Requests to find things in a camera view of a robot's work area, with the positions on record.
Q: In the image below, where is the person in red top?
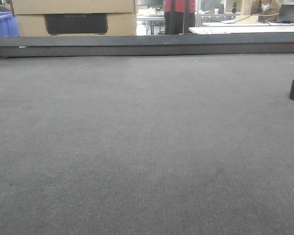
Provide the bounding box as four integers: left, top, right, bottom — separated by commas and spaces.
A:
164, 0, 196, 35

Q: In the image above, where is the white background table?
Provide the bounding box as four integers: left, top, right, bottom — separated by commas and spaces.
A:
189, 23, 294, 34

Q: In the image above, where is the cardboard box with black label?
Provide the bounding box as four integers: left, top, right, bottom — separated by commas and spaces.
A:
12, 0, 137, 37

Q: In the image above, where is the seated person brown jacket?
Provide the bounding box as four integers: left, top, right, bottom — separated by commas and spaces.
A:
250, 0, 282, 17

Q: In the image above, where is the blue plastic crate background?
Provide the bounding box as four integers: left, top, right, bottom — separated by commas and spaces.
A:
0, 12, 20, 37

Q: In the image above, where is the grey laptop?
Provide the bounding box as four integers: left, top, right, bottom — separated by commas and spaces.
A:
276, 4, 294, 23

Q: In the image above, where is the dark metal table rail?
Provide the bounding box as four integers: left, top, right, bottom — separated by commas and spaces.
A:
0, 32, 294, 59

